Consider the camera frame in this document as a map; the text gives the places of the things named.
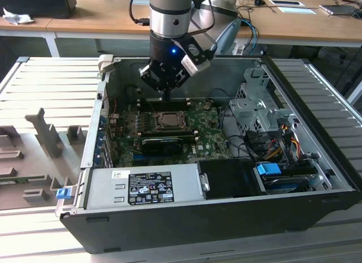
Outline CPU socket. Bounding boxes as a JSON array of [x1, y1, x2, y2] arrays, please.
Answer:
[[152, 110, 191, 133]]

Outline beige case handle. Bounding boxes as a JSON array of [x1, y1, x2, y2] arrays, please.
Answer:
[[98, 54, 115, 75]]

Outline silver-topped CPU chip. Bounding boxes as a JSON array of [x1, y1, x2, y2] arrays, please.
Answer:
[[161, 113, 185, 127]]

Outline white paper sheet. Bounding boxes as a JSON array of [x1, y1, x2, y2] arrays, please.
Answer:
[[278, 6, 320, 15]]

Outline grey parts rack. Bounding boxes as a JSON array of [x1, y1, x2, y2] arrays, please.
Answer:
[[0, 107, 89, 210]]

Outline metal socket cover frame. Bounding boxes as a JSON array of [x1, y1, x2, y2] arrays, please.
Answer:
[[154, 111, 190, 132]]

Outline yellow red wire bundle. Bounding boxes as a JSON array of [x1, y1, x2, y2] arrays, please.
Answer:
[[265, 124, 301, 162]]

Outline black hard disk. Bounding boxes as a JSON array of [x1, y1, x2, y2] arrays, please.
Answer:
[[259, 174, 312, 195]]

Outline green motherboard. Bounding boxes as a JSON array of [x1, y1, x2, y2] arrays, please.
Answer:
[[109, 102, 236, 167]]

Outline wooden office desk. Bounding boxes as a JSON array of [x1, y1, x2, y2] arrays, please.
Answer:
[[0, 0, 362, 58]]

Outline silver disk bay cage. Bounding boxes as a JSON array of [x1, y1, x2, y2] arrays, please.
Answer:
[[228, 67, 301, 140]]

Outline RAM slot white clips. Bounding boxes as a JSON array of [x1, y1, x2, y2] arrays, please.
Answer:
[[140, 104, 191, 109], [139, 98, 191, 102], [140, 132, 199, 136]]

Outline black PC case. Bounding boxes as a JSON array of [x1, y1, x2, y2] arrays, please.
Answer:
[[58, 55, 362, 255]]

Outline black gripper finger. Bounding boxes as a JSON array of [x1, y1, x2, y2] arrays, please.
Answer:
[[167, 68, 190, 104], [139, 64, 169, 104]]

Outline black drive bay box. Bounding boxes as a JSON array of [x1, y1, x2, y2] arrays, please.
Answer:
[[196, 158, 261, 201]]

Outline black wire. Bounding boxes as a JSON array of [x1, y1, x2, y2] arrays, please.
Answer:
[[219, 104, 256, 159]]

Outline crumpled white paper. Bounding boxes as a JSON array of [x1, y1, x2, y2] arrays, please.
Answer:
[[2, 7, 35, 25]]

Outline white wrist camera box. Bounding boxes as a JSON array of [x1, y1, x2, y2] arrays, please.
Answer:
[[180, 54, 212, 77]]

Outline blue case latch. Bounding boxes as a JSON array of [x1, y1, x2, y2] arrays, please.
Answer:
[[55, 187, 72, 201]]

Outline green RAM stick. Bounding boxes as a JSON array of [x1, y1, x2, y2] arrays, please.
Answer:
[[0, 175, 48, 187], [141, 136, 199, 143]]

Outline graphics card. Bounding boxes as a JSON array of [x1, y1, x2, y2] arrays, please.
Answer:
[[140, 138, 184, 157]]

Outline black box on desk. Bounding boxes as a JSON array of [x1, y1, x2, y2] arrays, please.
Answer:
[[0, 0, 77, 20]]

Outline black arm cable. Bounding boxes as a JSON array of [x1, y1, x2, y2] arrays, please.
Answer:
[[188, 0, 218, 50], [129, 0, 151, 27]]

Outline blue cable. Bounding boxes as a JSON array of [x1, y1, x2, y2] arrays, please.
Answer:
[[239, 18, 260, 56]]

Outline blue disk carrier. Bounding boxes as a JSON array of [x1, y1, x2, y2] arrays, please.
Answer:
[[256, 162, 282, 178]]

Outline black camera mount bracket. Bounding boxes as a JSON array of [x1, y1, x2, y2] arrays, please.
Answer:
[[172, 36, 215, 66]]

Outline grey laptop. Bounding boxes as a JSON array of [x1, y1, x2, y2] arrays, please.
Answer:
[[318, 3, 359, 17]]

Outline silver power supply unit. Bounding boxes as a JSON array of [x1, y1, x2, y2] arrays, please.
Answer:
[[84, 163, 205, 210]]

